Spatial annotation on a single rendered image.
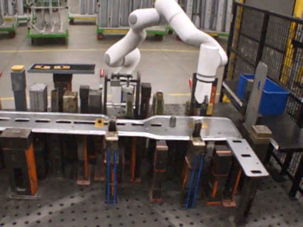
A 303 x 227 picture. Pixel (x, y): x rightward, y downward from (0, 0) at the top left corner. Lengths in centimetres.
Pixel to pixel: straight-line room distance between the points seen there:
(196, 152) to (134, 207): 38
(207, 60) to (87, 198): 83
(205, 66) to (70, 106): 68
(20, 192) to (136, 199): 54
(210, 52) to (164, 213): 73
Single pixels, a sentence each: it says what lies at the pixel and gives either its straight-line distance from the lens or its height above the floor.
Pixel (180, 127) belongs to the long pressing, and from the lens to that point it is 146.
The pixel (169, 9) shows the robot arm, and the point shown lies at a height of 152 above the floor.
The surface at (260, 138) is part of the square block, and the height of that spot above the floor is 103.
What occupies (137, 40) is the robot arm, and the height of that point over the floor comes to 131.
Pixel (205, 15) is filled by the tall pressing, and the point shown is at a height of 73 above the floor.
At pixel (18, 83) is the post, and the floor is 107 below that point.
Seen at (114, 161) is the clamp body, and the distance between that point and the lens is 128.
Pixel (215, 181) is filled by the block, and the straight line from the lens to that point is 141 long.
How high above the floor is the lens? 165
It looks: 25 degrees down
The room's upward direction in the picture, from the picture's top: 5 degrees clockwise
